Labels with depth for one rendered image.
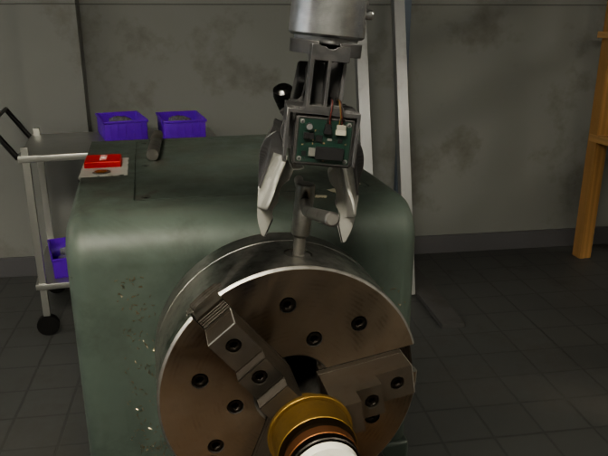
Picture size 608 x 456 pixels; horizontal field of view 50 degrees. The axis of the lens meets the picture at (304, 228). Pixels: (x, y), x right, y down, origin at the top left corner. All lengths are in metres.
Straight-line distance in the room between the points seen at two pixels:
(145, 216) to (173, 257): 0.07
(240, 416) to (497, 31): 3.65
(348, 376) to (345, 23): 0.39
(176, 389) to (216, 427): 0.07
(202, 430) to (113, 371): 0.19
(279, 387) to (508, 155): 3.78
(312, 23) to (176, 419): 0.46
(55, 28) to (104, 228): 2.98
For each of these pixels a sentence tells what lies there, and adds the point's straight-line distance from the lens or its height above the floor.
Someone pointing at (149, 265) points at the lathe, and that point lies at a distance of 0.86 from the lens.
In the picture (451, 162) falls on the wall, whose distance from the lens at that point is 4.24.
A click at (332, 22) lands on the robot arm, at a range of 0.63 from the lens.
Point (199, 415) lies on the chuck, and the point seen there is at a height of 1.06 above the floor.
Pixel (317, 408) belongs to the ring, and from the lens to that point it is 0.68.
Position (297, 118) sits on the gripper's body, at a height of 1.41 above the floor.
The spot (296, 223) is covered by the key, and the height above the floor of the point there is 1.28.
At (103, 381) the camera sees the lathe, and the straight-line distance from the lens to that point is 0.94.
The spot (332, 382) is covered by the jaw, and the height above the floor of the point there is 1.11.
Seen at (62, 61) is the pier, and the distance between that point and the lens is 3.81.
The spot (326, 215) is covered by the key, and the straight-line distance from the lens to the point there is 0.51.
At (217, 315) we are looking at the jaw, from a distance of 0.73.
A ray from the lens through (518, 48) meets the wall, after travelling 4.30.
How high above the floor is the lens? 1.50
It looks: 18 degrees down
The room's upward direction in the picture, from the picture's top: straight up
